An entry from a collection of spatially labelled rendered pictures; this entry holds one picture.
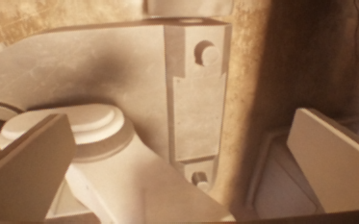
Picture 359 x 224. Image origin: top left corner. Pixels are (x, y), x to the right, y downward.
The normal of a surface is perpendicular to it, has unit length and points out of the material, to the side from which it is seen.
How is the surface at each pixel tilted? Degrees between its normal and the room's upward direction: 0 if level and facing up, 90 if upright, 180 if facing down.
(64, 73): 0
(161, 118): 0
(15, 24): 0
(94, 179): 90
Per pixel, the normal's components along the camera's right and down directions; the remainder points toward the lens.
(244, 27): 0.22, 0.47
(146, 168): -0.01, -0.88
